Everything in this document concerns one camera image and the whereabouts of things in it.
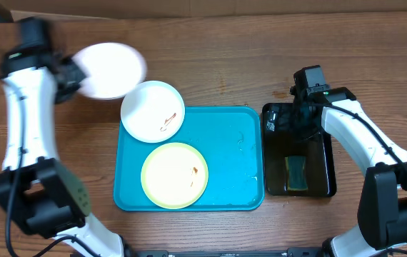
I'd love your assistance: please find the cardboard panel at back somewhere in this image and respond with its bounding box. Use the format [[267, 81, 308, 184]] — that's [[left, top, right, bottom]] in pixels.
[[2, 0, 407, 19]]

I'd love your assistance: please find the black water tray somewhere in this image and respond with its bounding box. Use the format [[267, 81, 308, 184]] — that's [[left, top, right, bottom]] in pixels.
[[261, 103, 337, 197]]

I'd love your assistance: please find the white plate with ketchup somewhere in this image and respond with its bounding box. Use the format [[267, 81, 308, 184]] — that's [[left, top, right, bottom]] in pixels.
[[121, 81, 186, 143]]

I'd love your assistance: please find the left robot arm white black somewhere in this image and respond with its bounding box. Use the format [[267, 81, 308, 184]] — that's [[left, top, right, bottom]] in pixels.
[[0, 46, 145, 256]]

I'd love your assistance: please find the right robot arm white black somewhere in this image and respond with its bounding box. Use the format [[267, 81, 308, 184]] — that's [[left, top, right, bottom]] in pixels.
[[290, 85, 407, 256]]

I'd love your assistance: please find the green yellow sponge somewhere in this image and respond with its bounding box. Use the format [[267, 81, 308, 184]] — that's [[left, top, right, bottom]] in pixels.
[[285, 156, 308, 191]]

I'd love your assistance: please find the teal plastic tray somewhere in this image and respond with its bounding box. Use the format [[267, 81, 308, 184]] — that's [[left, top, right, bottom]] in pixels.
[[113, 106, 265, 211]]

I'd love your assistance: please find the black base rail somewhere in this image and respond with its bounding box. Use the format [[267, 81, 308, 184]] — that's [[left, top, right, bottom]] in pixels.
[[130, 247, 330, 257]]

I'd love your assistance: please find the yellow plate with ketchup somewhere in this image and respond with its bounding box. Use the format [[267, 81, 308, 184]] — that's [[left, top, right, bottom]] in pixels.
[[141, 143, 209, 210]]

